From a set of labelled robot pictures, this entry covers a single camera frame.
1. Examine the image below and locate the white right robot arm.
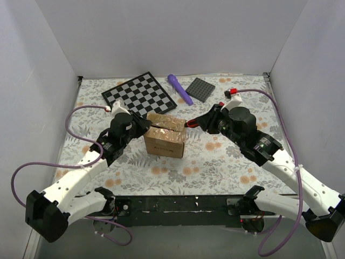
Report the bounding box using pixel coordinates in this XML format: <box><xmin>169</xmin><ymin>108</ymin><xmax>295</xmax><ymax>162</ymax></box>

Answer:
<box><xmin>185</xmin><ymin>105</ymin><xmax>344</xmax><ymax>242</ymax></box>

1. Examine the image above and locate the black white checkerboard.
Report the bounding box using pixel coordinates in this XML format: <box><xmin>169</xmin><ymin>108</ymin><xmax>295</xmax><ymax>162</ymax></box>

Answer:
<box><xmin>102</xmin><ymin>72</ymin><xmax>177</xmax><ymax>118</ymax></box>

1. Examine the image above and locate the dark grey studded plate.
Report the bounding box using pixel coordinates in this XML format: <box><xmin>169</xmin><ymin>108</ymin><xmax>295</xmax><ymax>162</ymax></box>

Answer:
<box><xmin>186</xmin><ymin>78</ymin><xmax>215</xmax><ymax>103</ymax></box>

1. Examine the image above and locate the brown taped cardboard box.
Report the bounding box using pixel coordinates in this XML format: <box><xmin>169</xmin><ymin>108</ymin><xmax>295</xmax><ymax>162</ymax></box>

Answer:
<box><xmin>144</xmin><ymin>113</ymin><xmax>187</xmax><ymax>159</ymax></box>

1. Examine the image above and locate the red black utility knife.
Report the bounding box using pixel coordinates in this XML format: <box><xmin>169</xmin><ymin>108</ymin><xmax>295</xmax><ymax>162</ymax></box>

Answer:
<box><xmin>184</xmin><ymin>120</ymin><xmax>199</xmax><ymax>128</ymax></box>

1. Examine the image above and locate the purple cylindrical handle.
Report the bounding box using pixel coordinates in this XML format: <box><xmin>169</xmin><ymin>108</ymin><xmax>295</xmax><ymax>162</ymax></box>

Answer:
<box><xmin>167</xmin><ymin>74</ymin><xmax>194</xmax><ymax>106</ymax></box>

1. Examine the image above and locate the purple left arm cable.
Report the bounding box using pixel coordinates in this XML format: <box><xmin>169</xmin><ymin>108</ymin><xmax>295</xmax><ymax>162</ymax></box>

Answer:
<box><xmin>12</xmin><ymin>105</ymin><xmax>134</xmax><ymax>247</ymax></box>

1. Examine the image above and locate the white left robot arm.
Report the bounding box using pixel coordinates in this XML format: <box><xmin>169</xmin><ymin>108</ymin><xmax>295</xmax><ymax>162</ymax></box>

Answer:
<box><xmin>25</xmin><ymin>111</ymin><xmax>152</xmax><ymax>243</ymax></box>

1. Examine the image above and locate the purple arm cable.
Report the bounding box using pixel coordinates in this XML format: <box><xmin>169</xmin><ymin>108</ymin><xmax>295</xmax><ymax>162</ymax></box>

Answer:
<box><xmin>237</xmin><ymin>89</ymin><xmax>306</xmax><ymax>257</ymax></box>
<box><xmin>12</xmin><ymin>105</ymin><xmax>134</xmax><ymax>247</ymax></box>

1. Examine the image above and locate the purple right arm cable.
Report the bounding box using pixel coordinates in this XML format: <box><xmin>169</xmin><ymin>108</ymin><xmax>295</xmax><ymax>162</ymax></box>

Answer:
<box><xmin>237</xmin><ymin>89</ymin><xmax>306</xmax><ymax>257</ymax></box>

